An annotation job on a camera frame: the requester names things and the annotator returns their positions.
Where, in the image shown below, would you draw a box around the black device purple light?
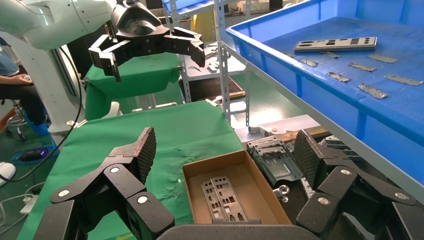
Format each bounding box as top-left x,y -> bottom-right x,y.
18,147 -> 51,163

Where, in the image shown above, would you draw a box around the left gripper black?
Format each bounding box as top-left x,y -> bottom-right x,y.
88,0 -> 206,84

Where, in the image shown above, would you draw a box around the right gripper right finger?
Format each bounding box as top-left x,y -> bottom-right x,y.
293,129 -> 424,240

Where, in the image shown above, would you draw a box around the metal stool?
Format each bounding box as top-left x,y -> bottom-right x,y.
4,99 -> 28,141

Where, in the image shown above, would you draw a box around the white power strip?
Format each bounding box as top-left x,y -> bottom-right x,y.
19,195 -> 40,216

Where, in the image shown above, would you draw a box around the person's hand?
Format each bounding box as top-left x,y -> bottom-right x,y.
14,74 -> 33,86

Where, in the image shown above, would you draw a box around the wooden batten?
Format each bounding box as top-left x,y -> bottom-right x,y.
243,125 -> 332,145

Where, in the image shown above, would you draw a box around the yellow sheet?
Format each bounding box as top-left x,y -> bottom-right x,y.
190,9 -> 216,42

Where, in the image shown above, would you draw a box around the seated person blue shirt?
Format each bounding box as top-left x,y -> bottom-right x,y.
0,36 -> 46,127

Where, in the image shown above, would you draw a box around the long silver I/O shield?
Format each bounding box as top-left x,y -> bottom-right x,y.
293,36 -> 378,53

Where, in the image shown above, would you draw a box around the white flat panel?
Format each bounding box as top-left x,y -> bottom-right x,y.
234,114 -> 322,144

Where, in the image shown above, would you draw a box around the white plastic chair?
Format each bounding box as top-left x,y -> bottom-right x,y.
100,101 -> 123,120

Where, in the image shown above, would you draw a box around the black parts tray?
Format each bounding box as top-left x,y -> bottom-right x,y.
245,132 -> 424,240

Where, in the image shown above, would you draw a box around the small blue plastic bin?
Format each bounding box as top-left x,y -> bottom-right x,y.
162,0 -> 216,14

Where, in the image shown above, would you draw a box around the yellow tape strip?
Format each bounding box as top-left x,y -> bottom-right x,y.
105,232 -> 135,240

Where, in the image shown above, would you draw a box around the blue shoe cover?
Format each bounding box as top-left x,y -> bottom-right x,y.
24,114 -> 51,136

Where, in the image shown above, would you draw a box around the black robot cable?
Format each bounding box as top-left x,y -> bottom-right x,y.
0,47 -> 83,184

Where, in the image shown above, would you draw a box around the small green table cloth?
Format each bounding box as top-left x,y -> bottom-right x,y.
84,52 -> 183,121

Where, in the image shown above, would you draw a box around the silver metal bracket part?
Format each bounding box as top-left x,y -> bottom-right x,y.
246,135 -> 304,186

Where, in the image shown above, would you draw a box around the grey pipe elbow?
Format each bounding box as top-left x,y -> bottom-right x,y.
248,125 -> 273,139

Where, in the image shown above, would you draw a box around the dark board wooden edge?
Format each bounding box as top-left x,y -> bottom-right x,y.
178,76 -> 247,102

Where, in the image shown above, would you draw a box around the white table frame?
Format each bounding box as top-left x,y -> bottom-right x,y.
131,93 -> 179,114

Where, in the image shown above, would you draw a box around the grey slotted metal shelf rack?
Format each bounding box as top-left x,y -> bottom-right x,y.
162,0 -> 253,127

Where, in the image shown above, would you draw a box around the brown cardboard box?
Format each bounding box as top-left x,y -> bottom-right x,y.
182,149 -> 292,226

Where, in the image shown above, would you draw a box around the white round floor base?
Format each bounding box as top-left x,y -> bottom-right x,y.
0,161 -> 17,187

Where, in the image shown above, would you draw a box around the large blue plastic bin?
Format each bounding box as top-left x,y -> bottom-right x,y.
225,0 -> 424,186

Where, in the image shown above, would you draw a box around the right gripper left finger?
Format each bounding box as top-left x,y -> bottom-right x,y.
33,126 -> 175,240

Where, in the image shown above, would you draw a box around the dark stacked metal plates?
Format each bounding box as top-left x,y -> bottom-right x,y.
318,135 -> 362,160

